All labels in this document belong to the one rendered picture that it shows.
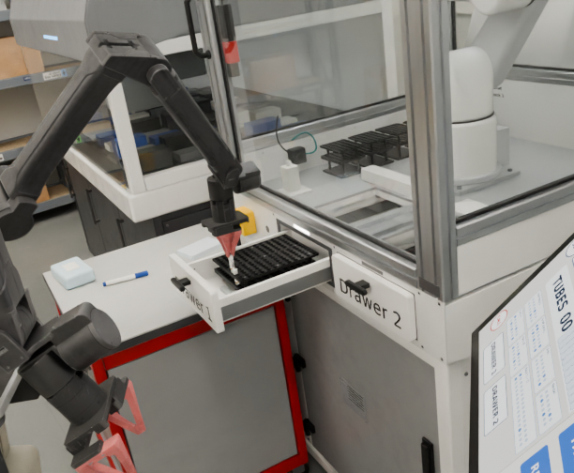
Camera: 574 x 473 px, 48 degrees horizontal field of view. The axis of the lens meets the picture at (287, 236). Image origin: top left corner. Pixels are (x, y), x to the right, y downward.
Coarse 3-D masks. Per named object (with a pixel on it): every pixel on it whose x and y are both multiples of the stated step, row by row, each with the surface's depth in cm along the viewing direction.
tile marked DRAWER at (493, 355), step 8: (496, 344) 100; (504, 344) 97; (488, 352) 101; (496, 352) 98; (504, 352) 96; (488, 360) 99; (496, 360) 96; (504, 360) 94; (488, 368) 97; (496, 368) 94; (488, 376) 95
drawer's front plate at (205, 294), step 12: (180, 264) 164; (180, 276) 166; (192, 276) 156; (192, 288) 159; (204, 288) 150; (192, 300) 163; (204, 300) 153; (216, 300) 148; (204, 312) 156; (216, 312) 149; (216, 324) 150
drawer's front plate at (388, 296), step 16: (336, 256) 155; (336, 272) 158; (352, 272) 151; (368, 272) 146; (336, 288) 160; (368, 288) 146; (384, 288) 140; (400, 288) 137; (352, 304) 155; (384, 304) 142; (400, 304) 136; (384, 320) 144; (400, 320) 138; (400, 336) 140
